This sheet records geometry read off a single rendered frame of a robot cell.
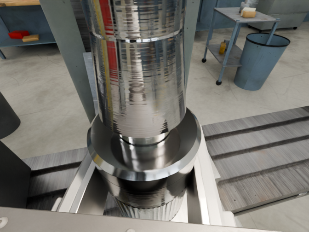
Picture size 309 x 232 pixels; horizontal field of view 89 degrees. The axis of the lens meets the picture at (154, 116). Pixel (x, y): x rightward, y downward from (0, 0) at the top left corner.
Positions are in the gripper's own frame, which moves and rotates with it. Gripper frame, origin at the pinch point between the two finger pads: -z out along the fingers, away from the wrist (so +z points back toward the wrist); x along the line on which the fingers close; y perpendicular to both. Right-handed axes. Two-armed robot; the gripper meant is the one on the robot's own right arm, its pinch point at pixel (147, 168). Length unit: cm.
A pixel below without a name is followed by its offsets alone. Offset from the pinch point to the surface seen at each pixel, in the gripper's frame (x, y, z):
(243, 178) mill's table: -20.4, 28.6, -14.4
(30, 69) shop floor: 235, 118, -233
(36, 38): 259, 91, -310
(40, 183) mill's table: 26.6, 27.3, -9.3
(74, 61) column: 30, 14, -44
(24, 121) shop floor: 159, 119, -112
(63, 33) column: 30, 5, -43
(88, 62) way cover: 25, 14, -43
